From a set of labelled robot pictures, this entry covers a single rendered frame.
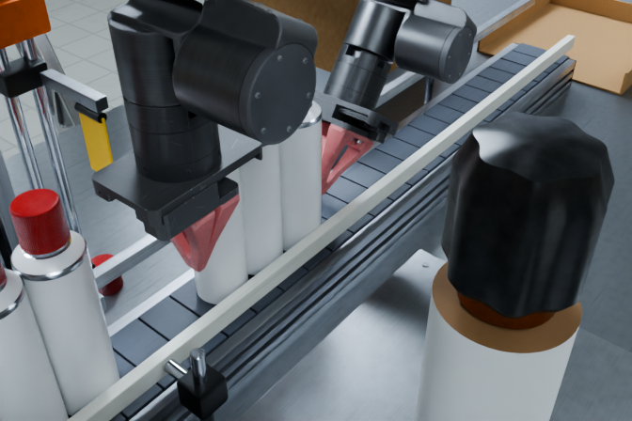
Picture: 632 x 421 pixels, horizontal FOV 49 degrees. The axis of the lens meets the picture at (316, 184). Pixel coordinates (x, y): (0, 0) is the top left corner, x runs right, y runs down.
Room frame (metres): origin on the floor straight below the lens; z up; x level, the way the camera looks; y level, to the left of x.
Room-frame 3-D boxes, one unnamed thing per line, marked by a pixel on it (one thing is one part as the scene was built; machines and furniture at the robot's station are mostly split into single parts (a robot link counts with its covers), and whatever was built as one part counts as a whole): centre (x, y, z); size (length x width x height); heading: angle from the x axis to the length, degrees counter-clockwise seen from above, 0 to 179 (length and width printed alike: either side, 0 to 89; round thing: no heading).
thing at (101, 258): (0.56, 0.23, 0.85); 0.03 x 0.03 x 0.03
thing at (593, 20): (1.19, -0.48, 0.85); 0.30 x 0.26 x 0.04; 141
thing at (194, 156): (0.40, 0.09, 1.12); 0.10 x 0.07 x 0.07; 141
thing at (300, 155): (0.58, 0.02, 0.98); 0.05 x 0.05 x 0.20
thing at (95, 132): (0.43, 0.16, 1.09); 0.03 x 0.01 x 0.06; 51
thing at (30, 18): (0.45, 0.19, 1.05); 0.10 x 0.04 x 0.33; 51
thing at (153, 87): (0.39, 0.09, 1.19); 0.07 x 0.06 x 0.07; 52
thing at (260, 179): (0.54, 0.06, 0.98); 0.05 x 0.05 x 0.20
